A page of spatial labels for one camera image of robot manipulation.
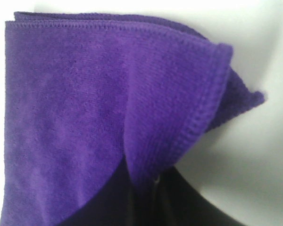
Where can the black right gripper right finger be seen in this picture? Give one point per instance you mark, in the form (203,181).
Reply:
(178,204)

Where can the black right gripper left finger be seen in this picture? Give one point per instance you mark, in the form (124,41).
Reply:
(114,204)

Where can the purple towel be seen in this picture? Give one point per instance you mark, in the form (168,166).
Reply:
(84,91)

